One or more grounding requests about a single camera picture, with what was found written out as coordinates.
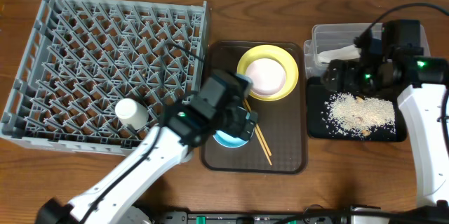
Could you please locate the wooden chopstick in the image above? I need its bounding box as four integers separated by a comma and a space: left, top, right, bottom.
243, 100, 273, 166
243, 98, 273, 157

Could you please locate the light blue bowl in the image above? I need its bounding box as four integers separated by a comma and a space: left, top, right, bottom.
213, 131, 248, 148

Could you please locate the white napkin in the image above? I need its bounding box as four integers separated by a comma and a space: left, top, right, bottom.
317, 45, 361, 63

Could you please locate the white bowl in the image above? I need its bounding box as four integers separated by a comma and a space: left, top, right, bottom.
245, 58, 286, 96

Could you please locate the yellow plate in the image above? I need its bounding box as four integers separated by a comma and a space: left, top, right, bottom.
236, 44, 299, 101

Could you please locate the small white cup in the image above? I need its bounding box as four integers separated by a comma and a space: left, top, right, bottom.
114, 98, 149, 130

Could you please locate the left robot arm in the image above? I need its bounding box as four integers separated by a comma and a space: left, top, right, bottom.
35, 70, 257, 223

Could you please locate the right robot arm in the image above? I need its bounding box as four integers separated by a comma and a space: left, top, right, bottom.
318, 20, 448, 206

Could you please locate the black waste tray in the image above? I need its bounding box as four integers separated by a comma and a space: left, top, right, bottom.
306, 77, 408, 142

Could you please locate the spilled rice pile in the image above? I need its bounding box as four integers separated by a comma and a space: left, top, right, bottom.
321, 93, 396, 140

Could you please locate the brown serving tray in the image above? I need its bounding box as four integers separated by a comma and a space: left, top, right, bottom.
201, 42, 308, 174

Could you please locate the clear plastic bin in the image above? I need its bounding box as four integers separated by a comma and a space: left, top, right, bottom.
303, 22, 431, 79

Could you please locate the grey plastic dish rack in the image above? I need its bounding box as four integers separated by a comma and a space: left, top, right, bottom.
1, 0, 210, 156

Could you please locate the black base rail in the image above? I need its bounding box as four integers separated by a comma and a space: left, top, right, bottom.
148, 201, 448, 224

